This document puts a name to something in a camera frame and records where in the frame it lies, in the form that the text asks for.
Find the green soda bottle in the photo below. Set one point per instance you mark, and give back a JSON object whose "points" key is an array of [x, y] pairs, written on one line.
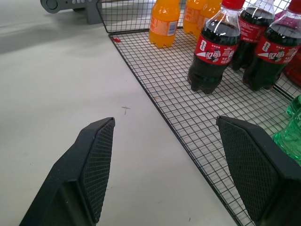
{"points": [[290, 139]]}

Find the small red scrap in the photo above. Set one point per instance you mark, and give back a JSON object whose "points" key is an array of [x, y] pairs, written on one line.
{"points": [[116, 39]]}

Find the cola bottle red label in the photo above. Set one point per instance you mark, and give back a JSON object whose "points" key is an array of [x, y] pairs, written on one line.
{"points": [[254, 28], [270, 54], [212, 51]]}

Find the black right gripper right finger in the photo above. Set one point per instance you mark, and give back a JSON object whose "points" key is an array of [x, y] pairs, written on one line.
{"points": [[258, 169]]}

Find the orange soda bottle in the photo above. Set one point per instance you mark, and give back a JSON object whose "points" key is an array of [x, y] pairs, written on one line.
{"points": [[164, 22], [196, 16]]}

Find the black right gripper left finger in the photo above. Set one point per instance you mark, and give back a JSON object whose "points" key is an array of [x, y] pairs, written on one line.
{"points": [[77, 169]]}

